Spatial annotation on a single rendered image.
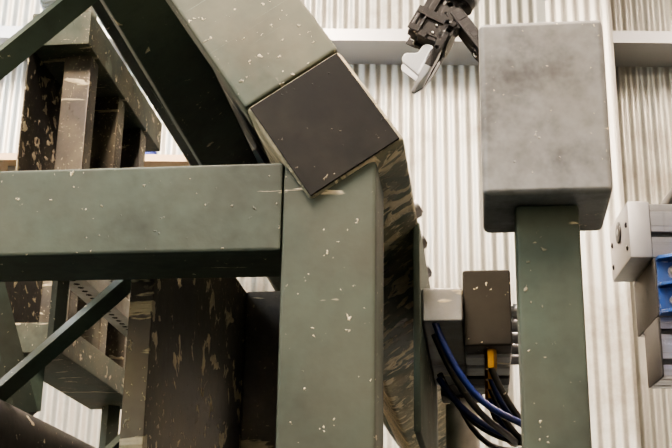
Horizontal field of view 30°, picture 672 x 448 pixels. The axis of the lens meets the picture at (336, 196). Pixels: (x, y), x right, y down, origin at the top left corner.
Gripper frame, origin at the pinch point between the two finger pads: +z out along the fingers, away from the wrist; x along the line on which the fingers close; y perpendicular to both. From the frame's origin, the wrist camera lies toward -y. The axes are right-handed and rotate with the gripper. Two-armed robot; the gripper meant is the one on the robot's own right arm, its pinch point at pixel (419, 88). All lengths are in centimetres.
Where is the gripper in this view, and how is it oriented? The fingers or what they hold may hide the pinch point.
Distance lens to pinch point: 228.1
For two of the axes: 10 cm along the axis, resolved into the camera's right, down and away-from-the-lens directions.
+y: -8.8, -4.4, 1.8
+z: -4.7, 8.3, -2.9
